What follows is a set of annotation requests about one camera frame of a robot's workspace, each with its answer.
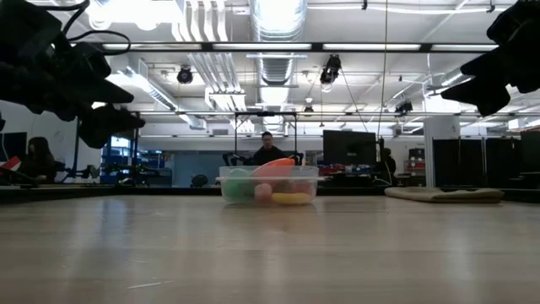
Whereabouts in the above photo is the silver ceiling air duct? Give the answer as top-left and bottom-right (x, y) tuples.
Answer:
(248, 0), (310, 86)

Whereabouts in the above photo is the black partition wall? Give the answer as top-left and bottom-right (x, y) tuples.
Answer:
(431, 130), (540, 190)

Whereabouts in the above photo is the black wall screen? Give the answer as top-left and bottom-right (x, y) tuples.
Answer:
(0, 131), (28, 163)

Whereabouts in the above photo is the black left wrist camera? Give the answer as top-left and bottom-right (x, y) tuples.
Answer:
(69, 41), (113, 79)

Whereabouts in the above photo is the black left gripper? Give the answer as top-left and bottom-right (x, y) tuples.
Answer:
(15, 49), (147, 149)

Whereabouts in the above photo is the blue storage shelving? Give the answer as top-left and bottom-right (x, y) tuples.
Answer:
(100, 135), (166, 185)

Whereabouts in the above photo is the person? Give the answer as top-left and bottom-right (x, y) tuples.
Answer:
(381, 147), (398, 187)
(251, 130), (289, 167)
(19, 135), (58, 184)

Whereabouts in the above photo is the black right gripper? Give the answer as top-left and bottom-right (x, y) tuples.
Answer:
(440, 0), (540, 117)

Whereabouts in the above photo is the clear plastic tupperware container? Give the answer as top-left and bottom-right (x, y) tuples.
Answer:
(217, 165), (321, 207)

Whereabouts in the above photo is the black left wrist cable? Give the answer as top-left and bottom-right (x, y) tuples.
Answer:
(41, 0), (132, 57)

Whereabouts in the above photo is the yellow toy corn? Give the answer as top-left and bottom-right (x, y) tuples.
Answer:
(271, 192), (313, 206)

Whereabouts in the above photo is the black overhead beam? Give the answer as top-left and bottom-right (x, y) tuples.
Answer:
(90, 41), (500, 54)

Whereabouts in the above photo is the white pillar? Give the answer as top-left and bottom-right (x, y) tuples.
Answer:
(423, 115), (462, 189)

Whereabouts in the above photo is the red and white object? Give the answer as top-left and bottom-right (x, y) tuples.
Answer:
(0, 155), (22, 172)

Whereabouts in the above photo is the black computer monitor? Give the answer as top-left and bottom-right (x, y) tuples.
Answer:
(321, 129), (378, 166)

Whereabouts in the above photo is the black background rig frame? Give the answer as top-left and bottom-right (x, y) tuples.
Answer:
(233, 111), (299, 166)

